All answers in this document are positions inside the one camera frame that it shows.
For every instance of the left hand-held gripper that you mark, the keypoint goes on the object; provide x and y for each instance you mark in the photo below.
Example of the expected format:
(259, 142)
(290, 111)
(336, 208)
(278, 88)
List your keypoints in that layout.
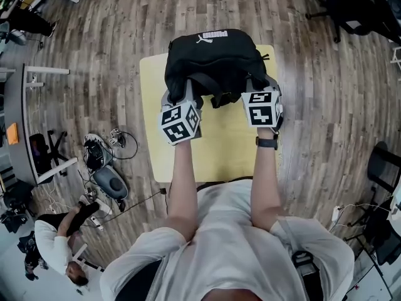
(180, 122)

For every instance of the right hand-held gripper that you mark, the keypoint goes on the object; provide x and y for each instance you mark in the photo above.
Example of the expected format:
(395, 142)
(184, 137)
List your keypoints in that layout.
(261, 113)

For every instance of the black backpack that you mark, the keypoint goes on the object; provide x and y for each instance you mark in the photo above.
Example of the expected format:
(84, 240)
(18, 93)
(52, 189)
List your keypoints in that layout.
(216, 61)

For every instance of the person's right forearm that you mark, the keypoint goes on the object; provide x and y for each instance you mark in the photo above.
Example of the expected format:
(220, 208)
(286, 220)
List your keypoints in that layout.
(264, 180)

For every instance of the person's left forearm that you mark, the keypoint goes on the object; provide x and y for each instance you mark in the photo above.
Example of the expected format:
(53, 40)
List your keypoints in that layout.
(183, 180)

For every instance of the black wristwatch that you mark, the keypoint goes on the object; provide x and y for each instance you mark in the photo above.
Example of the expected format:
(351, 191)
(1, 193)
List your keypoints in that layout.
(267, 143)

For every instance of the yellow table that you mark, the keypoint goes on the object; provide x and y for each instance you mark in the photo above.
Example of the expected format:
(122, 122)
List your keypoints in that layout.
(225, 146)

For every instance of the grey oval pod device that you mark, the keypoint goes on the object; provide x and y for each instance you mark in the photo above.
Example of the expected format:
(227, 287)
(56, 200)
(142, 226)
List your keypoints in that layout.
(109, 182)

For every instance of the person's white shirt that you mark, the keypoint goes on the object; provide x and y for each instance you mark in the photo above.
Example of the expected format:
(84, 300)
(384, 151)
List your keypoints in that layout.
(235, 234)

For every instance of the white power strip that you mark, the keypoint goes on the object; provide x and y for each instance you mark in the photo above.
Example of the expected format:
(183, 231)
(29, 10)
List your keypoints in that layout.
(96, 224)
(336, 215)

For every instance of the black mesh chair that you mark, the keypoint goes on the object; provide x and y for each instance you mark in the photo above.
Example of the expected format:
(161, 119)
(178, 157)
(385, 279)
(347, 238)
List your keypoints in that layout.
(383, 165)

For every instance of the black office chair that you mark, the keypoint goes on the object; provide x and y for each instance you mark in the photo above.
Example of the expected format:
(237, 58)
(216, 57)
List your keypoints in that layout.
(40, 150)
(354, 8)

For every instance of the black harness buckle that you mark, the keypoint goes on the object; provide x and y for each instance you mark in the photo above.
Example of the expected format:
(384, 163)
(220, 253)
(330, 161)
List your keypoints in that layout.
(304, 262)

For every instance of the grey desk with white legs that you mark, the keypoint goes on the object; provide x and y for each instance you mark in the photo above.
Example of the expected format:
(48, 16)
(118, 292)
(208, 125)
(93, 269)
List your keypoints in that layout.
(14, 105)

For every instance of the orange notebook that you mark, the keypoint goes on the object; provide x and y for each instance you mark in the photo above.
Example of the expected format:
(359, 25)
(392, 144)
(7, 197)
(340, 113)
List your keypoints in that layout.
(12, 133)

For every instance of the black equipment pile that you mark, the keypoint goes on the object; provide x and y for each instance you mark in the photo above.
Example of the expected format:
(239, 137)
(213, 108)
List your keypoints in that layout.
(15, 205)

